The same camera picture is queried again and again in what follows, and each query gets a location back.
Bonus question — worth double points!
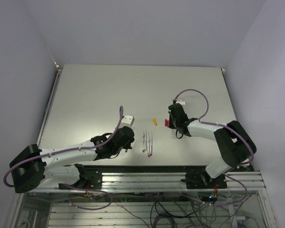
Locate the green pen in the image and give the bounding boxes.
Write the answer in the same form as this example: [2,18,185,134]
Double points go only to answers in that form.
[142,130,146,152]

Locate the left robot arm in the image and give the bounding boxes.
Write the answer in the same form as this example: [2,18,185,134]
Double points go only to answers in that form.
[4,126,134,193]

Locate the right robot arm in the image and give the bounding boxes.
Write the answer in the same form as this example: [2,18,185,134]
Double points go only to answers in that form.
[168,103,257,188]

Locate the red pen cap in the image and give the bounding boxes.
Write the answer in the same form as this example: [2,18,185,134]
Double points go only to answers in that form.
[164,119,169,127]

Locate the yellow pen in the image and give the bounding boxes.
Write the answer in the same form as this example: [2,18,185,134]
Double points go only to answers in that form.
[145,129,147,151]

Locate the red pen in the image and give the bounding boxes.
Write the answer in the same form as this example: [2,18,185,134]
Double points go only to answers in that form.
[147,133,151,157]

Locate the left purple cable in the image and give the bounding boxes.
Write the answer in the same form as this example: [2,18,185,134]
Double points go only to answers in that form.
[3,105,125,187]

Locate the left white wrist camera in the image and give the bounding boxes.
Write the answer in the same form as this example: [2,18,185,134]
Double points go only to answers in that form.
[120,115,135,128]

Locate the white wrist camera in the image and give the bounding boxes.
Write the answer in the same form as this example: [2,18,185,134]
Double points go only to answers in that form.
[175,98,186,106]
[120,115,135,128]

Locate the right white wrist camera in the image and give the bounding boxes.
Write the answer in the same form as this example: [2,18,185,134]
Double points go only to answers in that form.
[175,98,186,106]

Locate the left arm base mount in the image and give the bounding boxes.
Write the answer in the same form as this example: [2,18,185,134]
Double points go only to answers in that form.
[58,164,103,190]

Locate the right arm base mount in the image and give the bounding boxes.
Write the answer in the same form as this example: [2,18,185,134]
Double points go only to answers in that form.
[181,171,227,190]

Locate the aluminium frame rail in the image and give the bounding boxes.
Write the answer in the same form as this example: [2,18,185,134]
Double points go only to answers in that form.
[29,171,266,193]

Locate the loose cables under table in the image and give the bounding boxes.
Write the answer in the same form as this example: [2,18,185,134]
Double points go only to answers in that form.
[68,185,255,228]

